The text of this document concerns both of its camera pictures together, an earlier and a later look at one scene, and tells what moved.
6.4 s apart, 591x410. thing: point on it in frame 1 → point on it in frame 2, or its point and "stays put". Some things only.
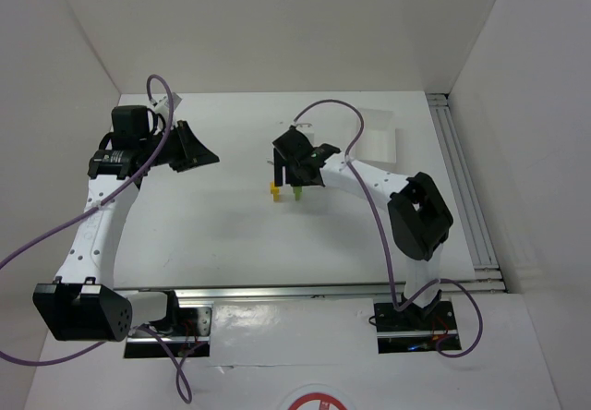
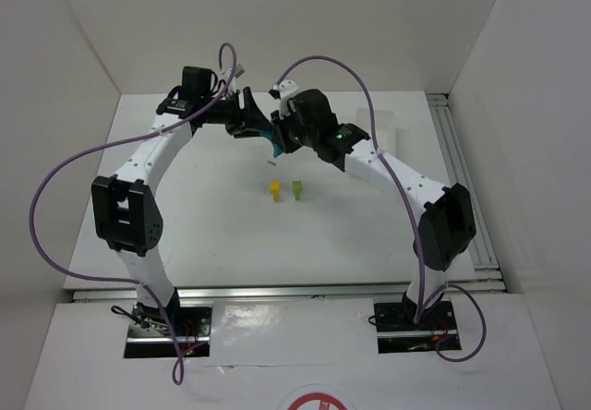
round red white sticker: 318,396 stays put
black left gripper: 183,145 → 247,112
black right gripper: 295,165 → 283,133
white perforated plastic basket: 377,140 stays put
